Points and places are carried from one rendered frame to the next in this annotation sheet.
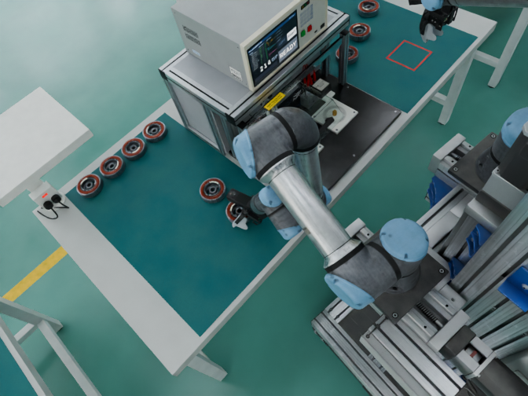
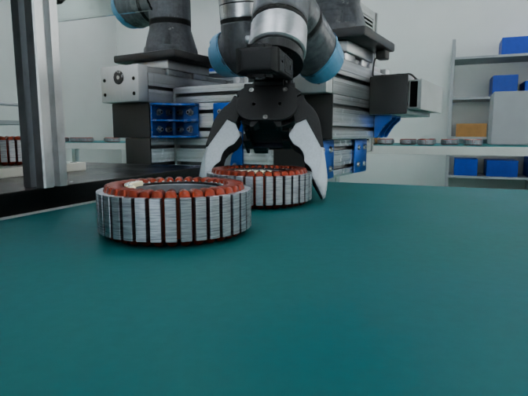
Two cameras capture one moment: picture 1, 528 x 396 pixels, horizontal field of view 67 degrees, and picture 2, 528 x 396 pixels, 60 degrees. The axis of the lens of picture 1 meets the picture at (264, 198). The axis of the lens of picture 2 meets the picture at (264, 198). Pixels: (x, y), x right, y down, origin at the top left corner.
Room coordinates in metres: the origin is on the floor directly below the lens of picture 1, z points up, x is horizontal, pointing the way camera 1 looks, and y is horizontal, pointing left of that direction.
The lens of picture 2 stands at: (1.08, 0.52, 0.82)
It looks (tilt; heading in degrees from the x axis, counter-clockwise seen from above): 8 degrees down; 237
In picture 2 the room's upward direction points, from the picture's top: straight up
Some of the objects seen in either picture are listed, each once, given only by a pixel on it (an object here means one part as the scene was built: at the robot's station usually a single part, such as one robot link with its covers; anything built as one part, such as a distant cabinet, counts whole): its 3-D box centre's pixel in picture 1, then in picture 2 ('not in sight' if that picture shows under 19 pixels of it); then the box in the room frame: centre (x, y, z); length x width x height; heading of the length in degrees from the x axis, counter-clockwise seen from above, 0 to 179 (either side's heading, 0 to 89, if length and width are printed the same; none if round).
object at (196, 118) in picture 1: (196, 116); not in sight; (1.25, 0.19, 0.91); 0.28 x 0.03 x 0.32; 34
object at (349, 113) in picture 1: (334, 115); not in sight; (1.17, -0.40, 0.78); 0.15 x 0.15 x 0.01; 34
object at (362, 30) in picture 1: (359, 31); not in sight; (1.67, -0.70, 0.77); 0.11 x 0.11 x 0.04
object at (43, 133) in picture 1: (57, 174); not in sight; (1.08, 0.77, 0.98); 0.37 x 0.35 x 0.46; 124
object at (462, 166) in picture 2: not in sight; (465, 166); (-4.54, -3.13, 0.39); 0.42 x 0.28 x 0.21; 35
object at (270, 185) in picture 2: (240, 211); (259, 185); (0.82, 0.11, 0.77); 0.11 x 0.11 x 0.04
